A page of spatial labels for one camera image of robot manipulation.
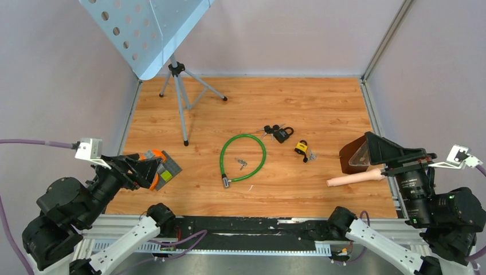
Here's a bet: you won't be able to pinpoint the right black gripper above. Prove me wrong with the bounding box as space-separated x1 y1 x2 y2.
360 131 433 223

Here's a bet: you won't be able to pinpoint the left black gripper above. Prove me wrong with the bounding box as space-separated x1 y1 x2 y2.
80 152 164 226

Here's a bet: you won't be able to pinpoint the yellow padlock keys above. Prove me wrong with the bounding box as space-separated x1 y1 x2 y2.
303 148 318 163

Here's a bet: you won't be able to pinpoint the yellow padlock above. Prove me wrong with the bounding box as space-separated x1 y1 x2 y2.
294 140 308 156

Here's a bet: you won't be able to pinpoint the green cable lock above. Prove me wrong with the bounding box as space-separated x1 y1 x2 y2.
219 134 267 188

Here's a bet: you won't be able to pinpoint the black padlock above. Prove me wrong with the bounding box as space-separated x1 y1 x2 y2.
273 127 294 144

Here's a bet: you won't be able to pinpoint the small silver keys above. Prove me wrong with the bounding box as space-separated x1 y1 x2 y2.
235 158 248 171

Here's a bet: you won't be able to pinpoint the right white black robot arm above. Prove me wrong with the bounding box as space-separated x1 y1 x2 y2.
327 132 485 274

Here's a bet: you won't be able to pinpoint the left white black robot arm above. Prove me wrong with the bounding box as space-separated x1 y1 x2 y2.
22 150 176 274

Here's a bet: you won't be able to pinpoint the pink cylinder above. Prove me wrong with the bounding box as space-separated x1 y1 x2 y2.
327 168 385 187

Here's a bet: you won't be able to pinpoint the orange grey brick toy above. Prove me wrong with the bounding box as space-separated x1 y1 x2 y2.
140 150 182 191

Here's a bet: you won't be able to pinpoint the light blue music stand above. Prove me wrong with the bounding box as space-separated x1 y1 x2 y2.
80 0 228 146

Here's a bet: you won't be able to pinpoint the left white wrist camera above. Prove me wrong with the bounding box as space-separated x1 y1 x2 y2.
75 137 111 170

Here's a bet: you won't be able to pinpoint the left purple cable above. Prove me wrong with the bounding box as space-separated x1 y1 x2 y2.
0 139 79 275

